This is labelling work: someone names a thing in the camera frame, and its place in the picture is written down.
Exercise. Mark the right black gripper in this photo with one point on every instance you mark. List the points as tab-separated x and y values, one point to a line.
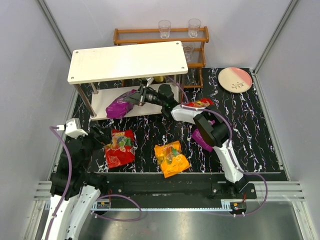
142	95

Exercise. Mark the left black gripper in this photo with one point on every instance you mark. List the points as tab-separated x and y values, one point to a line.
94	132

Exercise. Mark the purple candy bag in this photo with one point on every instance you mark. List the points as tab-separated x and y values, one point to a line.
119	108
196	136

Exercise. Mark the red candy bag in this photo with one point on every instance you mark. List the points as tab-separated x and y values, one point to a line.
204	102
120	151

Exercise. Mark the orange mango candy bag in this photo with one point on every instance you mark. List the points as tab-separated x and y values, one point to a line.
170	159

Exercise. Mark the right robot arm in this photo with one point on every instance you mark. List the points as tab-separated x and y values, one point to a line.
212	126

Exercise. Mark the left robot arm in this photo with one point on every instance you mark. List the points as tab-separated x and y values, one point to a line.
67	215

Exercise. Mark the yellow object behind shelf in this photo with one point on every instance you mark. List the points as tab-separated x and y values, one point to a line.
159	79

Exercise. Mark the white two-tier shelf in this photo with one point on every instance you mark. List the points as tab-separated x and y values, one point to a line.
107	64

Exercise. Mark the clear glass lower rack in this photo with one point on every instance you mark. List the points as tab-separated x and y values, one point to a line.
188	52

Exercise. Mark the brown wooden rack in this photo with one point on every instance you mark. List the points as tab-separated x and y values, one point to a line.
152	35

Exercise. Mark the clear glass left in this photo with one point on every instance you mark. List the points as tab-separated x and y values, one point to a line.
164	27

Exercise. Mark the clear glass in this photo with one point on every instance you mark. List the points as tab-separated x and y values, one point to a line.
164	27
194	25

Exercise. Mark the clear glass right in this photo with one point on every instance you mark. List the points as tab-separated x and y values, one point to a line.
194	25

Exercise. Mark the pink cream ceramic plate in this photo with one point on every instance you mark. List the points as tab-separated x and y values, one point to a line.
235	80

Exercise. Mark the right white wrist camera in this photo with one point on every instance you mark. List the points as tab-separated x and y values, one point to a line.
149	81

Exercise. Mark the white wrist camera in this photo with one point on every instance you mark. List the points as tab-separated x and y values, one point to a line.
72	128
149	81

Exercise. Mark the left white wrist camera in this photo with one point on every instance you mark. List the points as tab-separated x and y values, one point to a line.
72	128

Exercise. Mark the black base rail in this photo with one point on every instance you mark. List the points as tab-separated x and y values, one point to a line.
208	185

